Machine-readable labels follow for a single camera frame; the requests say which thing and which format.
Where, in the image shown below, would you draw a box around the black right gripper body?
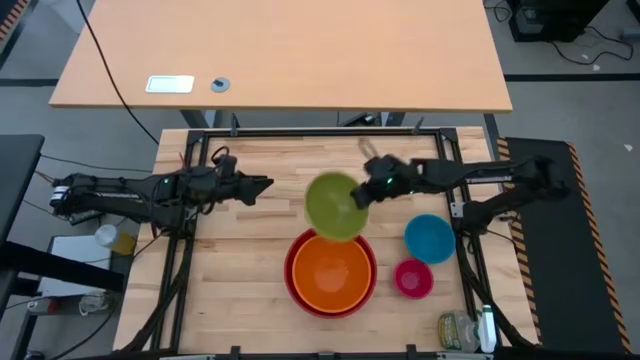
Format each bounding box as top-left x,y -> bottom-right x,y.
357,155 -> 429,209

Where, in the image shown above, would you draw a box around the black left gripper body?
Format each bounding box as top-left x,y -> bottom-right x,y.
187,154 -> 259,207

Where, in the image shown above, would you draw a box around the green bowl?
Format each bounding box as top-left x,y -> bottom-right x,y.
304,171 -> 370,243

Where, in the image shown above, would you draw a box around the blue bowl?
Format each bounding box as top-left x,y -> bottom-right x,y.
404,214 -> 457,265

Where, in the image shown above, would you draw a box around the orange bowl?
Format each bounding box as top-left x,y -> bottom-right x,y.
292,234 -> 373,314

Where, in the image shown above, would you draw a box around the red bowl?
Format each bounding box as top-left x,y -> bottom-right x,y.
284,228 -> 378,320

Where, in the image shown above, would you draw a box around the pink bowl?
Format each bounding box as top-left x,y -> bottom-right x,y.
393,258 -> 435,300

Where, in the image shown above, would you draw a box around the clear bottle yellow liquid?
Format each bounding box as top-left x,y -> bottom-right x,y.
94,224 -> 137,256

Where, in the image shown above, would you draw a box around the light wooden desk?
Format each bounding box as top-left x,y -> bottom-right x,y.
48,0 -> 514,114

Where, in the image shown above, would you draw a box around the white box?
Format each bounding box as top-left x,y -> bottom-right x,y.
37,234 -> 126,299

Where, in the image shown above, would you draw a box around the clear plastic bottle green label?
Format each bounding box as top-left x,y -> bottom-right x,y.
438,310 -> 481,353

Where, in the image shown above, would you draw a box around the black floor mat hazard stripes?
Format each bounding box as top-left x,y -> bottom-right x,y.
496,136 -> 634,354

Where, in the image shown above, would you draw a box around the white spray bottle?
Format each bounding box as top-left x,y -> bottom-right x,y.
477,304 -> 498,354

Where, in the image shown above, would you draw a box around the black equipment case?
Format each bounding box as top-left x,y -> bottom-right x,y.
506,0 -> 610,43

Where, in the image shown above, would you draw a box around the black aluminium table frame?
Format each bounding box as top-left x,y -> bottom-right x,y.
119,115 -> 536,360

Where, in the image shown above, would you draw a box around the black cable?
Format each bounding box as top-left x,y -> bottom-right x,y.
75,0 -> 160,146

